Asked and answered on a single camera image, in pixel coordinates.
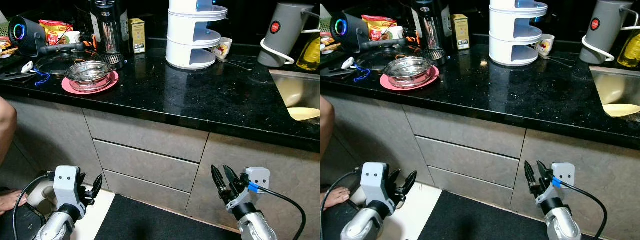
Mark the blue lanyard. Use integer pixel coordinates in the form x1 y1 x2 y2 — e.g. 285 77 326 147
352 64 372 83
32 69 52 87

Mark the yellow plate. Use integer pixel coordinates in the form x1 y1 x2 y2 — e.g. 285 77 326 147
602 102 640 119
287 106 321 122

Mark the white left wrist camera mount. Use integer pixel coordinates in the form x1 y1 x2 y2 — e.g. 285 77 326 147
360 161 396 206
52 165 88 208

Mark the steel sink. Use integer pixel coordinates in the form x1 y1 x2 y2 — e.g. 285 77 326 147
269 69 321 125
589 65 640 123

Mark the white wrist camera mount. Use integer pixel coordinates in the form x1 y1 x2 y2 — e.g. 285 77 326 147
536 162 576 208
360 161 396 206
226 167 271 213
52 165 88 208

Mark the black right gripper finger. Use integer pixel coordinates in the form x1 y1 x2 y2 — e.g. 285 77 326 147
222 165 241 190
536 160 552 184
524 161 538 193
211 165 227 197

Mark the metal spoon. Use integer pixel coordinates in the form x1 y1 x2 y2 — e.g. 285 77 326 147
542 55 576 68
220 59 256 71

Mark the small snack packet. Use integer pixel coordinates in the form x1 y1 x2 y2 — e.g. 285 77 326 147
0 39 18 57
320 32 342 53

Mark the yellow red noodle packet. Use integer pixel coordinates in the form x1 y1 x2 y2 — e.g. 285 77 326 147
39 20 73 47
361 15 396 42

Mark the black coffee machine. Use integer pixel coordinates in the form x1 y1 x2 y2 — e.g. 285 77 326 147
410 0 453 63
89 0 132 70

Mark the black floor mat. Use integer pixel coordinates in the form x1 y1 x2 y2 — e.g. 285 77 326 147
417 190 551 240
94 194 241 240

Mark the white floral print mug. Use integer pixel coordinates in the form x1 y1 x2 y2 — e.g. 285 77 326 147
534 33 556 57
211 37 233 61

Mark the white tiered rack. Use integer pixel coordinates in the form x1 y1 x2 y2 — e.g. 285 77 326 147
165 0 230 70
488 0 549 67

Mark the grey drawer front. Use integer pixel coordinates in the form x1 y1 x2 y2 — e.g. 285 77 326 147
404 105 527 160
102 170 192 214
427 166 512 211
82 107 210 163
93 140 201 193
415 136 521 190

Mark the pink plate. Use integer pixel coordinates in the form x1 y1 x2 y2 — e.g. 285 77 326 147
61 70 120 95
380 65 441 92

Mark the yellow carton box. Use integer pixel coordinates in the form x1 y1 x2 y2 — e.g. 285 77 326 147
451 14 471 51
128 18 147 55

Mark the yellow liquid bottle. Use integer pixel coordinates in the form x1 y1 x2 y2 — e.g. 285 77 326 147
616 30 640 68
296 32 321 72

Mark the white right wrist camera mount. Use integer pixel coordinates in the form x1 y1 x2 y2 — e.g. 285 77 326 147
536 162 576 208
226 167 271 213

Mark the black speaker with light ring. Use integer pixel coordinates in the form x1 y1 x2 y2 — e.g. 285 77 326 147
7 16 48 57
330 12 371 53

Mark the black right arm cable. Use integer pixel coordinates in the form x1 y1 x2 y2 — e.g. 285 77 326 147
552 177 608 240
245 182 307 240

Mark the white filter hose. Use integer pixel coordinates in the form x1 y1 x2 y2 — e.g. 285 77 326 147
260 29 321 66
581 25 640 63

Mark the grey water filter canister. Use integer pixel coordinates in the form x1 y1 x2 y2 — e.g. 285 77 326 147
580 0 636 65
257 2 316 68

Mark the person in blue shorts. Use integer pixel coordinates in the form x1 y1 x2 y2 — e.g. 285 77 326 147
0 96 28 217
320 95 351 211

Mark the glass pot lid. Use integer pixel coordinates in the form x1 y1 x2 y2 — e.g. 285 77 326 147
34 42 101 76
354 39 421 71

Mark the black phone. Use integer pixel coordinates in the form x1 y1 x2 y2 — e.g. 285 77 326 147
320 67 357 79
0 71 36 83

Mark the steel bowl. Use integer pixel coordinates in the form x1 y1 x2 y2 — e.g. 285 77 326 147
384 56 433 89
65 60 114 93

